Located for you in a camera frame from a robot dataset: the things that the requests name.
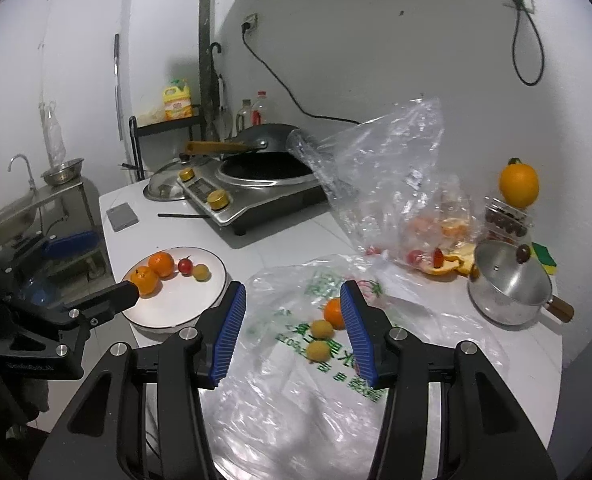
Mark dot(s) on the large orange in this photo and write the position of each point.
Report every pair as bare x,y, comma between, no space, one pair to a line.
145,279

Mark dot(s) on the box of dark fruits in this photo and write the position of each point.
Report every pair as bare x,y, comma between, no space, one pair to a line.
504,222

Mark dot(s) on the yellow oil bottle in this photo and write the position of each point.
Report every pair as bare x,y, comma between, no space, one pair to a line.
177,100

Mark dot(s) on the steel pot with lid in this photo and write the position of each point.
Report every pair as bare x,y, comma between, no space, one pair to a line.
510,287

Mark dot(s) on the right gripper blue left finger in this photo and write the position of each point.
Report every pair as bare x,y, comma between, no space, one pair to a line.
219,328

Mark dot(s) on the medium orange on bag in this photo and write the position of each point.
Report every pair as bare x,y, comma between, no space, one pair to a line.
333,314

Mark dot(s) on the black wok with handle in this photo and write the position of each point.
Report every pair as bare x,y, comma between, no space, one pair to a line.
263,138

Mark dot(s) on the grey small card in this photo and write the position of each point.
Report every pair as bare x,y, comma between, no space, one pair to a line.
121,217

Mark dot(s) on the small orange on plate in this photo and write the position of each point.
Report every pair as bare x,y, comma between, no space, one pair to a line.
162,263

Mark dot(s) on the induction cooker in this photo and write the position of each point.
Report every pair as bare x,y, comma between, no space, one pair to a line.
242,191

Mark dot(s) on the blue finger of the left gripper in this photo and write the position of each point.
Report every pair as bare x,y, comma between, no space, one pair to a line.
71,246

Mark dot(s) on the black wire shelf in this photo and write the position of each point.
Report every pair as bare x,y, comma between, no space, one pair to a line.
152,143

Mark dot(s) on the red cap sauce bottle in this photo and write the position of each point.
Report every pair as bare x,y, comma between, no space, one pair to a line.
260,109

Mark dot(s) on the orange on rack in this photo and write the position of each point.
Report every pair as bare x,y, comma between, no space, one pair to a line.
519,184

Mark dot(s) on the steel bowl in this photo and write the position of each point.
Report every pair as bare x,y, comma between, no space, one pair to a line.
63,173

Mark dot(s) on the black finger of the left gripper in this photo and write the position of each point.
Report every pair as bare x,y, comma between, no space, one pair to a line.
100,307

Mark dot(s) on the yellow-green round fruit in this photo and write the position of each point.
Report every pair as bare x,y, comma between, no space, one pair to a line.
201,272

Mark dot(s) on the black chopstick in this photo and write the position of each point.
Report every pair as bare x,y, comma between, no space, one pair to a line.
181,216

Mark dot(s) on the clear crumpled plastic bag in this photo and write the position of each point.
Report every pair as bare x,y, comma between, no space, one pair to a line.
383,183

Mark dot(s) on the white round plate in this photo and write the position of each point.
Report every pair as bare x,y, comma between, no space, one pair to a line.
179,300

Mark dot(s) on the red tomato in bag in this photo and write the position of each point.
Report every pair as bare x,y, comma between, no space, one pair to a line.
415,257

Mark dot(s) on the glass pot lid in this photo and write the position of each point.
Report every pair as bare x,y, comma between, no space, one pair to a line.
164,185

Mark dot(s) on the green yellow sponge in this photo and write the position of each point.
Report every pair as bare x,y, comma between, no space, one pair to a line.
542,254

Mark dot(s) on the printed flat plastic bag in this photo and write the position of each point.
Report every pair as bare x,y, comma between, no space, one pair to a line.
278,415

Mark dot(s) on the orange peel pile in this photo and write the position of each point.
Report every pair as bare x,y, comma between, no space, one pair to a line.
439,263

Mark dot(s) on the cherry tomato on plate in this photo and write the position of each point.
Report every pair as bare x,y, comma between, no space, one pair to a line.
185,266

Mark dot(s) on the clear condiment bottle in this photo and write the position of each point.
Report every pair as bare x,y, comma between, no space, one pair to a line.
244,117

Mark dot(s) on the steel sink stand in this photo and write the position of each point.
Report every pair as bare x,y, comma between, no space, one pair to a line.
19,217

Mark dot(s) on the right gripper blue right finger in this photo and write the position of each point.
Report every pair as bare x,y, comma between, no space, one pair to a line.
367,328

